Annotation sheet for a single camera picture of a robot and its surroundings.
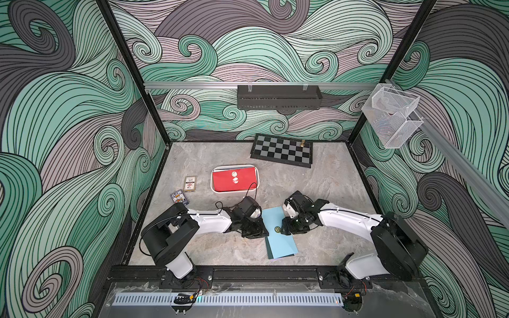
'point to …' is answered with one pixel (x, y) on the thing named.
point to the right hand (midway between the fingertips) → (287, 231)
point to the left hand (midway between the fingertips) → (269, 234)
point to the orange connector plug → (191, 297)
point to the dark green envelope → (270, 254)
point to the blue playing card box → (178, 197)
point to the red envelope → (234, 180)
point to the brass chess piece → (302, 144)
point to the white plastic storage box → (220, 167)
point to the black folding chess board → (282, 150)
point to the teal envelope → (281, 245)
